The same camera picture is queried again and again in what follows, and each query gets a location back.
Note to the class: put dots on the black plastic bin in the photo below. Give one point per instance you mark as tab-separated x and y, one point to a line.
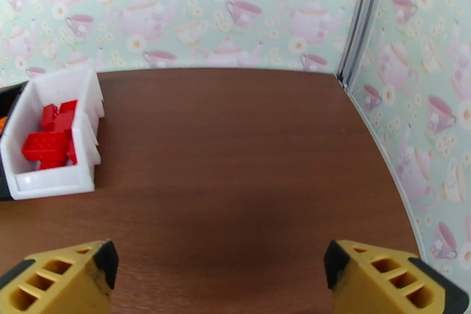
3	187

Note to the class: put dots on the red lego brick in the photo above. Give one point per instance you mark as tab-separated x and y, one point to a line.
44	147
51	165
49	118
72	152
67	116

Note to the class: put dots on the white plastic bin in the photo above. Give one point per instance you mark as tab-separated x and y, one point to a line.
51	184

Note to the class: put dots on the orange lego brick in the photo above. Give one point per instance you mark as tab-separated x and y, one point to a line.
2	125

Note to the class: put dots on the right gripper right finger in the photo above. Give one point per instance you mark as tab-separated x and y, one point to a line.
357	287

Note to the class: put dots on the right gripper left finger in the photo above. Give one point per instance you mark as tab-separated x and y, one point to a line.
81	287

